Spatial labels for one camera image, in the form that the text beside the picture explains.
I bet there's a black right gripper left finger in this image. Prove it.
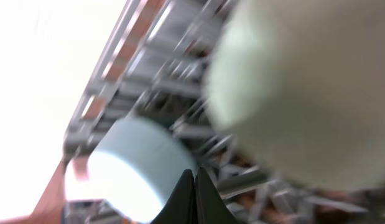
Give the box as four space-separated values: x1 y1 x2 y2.
151 169 195 224

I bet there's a grey dishwasher rack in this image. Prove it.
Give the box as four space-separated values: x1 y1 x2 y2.
63 1 385 223

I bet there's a light blue bowl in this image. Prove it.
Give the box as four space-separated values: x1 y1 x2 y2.
64 116 197 223

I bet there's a mint green bowl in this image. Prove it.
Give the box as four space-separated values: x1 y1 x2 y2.
205 0 385 190

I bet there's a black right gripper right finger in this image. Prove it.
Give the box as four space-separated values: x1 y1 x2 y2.
195 167 238 224

